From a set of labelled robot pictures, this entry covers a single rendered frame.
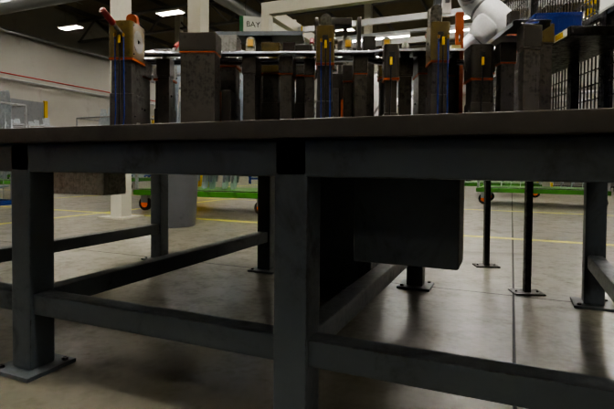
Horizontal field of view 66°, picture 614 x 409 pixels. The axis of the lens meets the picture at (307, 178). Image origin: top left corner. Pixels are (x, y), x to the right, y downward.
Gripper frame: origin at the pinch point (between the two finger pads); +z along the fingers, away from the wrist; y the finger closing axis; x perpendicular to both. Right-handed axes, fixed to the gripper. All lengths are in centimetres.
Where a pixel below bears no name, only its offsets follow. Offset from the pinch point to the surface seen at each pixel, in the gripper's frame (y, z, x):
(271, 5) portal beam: -666, -228, -151
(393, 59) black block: 20.6, 19.5, -19.3
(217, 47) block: 19, 15, -76
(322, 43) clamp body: 22.1, 14.7, -41.4
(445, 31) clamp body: 25.0, 12.0, -4.3
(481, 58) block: 24.1, 20.1, 6.9
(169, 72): 2, 20, -97
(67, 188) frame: 13, 62, -130
